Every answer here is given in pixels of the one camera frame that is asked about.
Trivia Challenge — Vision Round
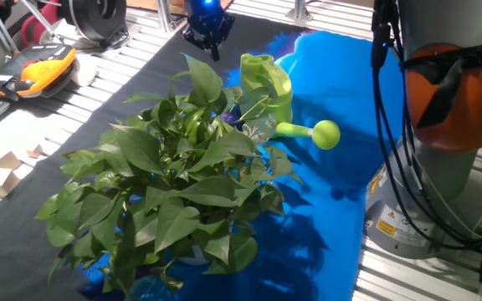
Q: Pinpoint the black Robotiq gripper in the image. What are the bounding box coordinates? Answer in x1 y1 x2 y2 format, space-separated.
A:
181 0 230 62

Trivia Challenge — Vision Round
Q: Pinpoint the green plastic watering can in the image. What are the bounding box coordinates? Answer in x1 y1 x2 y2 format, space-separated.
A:
239 53 341 151

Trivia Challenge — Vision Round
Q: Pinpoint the green leafy pothos plant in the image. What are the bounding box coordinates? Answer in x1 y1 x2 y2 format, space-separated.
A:
34 53 305 296

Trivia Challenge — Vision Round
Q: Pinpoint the brown cardboard box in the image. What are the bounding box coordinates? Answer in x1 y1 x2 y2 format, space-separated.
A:
168 0 208 10

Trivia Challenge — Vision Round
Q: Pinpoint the flat cardboard sheet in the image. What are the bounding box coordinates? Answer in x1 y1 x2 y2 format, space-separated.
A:
126 0 233 23

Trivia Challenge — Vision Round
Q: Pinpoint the black round spool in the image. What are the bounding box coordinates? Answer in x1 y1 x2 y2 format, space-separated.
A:
59 0 128 43

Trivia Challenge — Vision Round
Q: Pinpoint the white rounded object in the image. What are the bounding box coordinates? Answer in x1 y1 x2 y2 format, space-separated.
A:
71 54 99 88

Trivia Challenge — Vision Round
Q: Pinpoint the orange black teach pendant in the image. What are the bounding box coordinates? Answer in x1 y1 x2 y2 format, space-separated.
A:
0 43 78 103

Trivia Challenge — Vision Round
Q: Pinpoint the red curved object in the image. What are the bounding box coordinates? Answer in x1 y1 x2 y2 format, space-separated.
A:
19 0 60 47

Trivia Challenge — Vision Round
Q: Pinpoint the blue and black cloth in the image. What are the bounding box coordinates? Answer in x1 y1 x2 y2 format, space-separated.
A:
0 12 405 301

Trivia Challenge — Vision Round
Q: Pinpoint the large wooden block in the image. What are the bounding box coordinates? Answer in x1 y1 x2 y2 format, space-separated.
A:
0 141 23 171

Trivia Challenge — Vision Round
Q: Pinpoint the wooden cube block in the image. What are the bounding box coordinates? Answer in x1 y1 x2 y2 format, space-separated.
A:
0 166 21 199

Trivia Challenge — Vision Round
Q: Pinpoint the aluminium frame post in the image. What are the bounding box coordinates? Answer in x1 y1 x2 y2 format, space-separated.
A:
285 0 314 25
156 0 175 33

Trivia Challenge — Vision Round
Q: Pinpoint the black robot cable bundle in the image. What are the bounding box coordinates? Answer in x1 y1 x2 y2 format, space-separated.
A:
370 0 482 252

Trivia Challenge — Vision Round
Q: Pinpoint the black fabric strap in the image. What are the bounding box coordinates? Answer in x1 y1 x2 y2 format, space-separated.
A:
402 40 482 129

